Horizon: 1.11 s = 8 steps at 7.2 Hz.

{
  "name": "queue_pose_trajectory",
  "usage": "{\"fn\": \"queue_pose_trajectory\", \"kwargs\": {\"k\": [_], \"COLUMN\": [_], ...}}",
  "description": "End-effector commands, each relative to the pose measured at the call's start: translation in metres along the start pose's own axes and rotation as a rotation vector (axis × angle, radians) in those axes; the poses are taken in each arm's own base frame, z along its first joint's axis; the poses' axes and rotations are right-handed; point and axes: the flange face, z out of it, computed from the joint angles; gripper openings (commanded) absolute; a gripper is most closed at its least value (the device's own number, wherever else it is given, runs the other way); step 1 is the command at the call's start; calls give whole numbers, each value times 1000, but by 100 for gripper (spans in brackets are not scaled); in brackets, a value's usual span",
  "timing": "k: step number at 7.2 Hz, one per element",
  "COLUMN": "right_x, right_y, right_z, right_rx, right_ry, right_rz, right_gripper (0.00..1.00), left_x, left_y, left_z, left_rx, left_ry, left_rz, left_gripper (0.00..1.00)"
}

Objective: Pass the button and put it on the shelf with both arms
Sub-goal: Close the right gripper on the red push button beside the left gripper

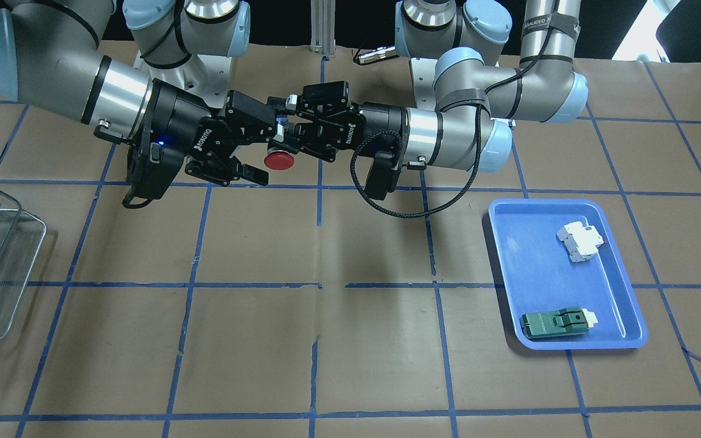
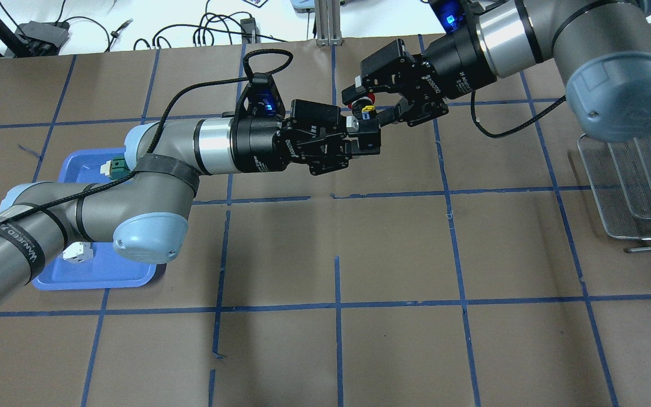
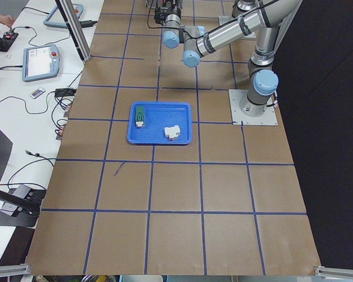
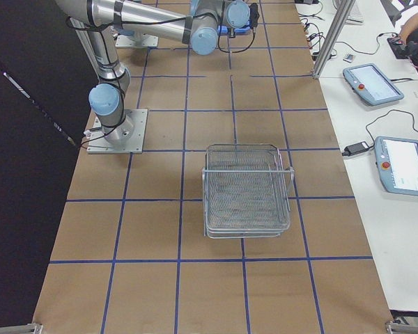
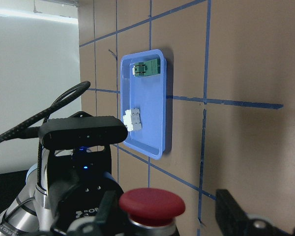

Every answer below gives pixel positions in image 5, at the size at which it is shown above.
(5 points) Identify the white circuit breaker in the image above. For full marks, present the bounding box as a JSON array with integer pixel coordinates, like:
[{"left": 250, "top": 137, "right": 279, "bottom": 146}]
[{"left": 122, "top": 108, "right": 142, "bottom": 132}]

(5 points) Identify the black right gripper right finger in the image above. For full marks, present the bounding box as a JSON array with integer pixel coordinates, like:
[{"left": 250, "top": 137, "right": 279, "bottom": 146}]
[{"left": 215, "top": 189, "right": 295, "bottom": 236}]

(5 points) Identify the blue plastic tray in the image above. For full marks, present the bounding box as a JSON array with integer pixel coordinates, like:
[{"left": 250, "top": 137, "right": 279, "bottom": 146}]
[{"left": 119, "top": 49, "right": 167, "bottom": 160}]

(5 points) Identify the black camera cable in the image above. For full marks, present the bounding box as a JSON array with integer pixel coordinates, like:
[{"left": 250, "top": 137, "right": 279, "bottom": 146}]
[{"left": 0, "top": 80, "right": 91, "bottom": 182}]

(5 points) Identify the green terminal block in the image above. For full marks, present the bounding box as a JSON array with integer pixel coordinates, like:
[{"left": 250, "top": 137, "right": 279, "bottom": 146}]
[{"left": 132, "top": 59, "right": 161, "bottom": 77}]

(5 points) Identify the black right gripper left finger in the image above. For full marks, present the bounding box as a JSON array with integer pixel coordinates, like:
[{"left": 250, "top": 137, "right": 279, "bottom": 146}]
[{"left": 68, "top": 190, "right": 126, "bottom": 236}]

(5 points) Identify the red push button switch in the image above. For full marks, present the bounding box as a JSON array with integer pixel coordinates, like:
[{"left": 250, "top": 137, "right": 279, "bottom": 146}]
[{"left": 118, "top": 188, "right": 185, "bottom": 236}]

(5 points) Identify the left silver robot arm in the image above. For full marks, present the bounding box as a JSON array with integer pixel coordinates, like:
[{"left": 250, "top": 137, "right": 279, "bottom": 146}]
[{"left": 0, "top": 112, "right": 128, "bottom": 236}]

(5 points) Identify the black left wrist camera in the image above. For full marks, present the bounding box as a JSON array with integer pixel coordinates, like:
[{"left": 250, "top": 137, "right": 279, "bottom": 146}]
[{"left": 38, "top": 116, "right": 128, "bottom": 150}]

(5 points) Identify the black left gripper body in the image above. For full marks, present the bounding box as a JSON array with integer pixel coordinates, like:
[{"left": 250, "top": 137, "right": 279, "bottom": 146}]
[{"left": 35, "top": 111, "right": 128, "bottom": 233}]

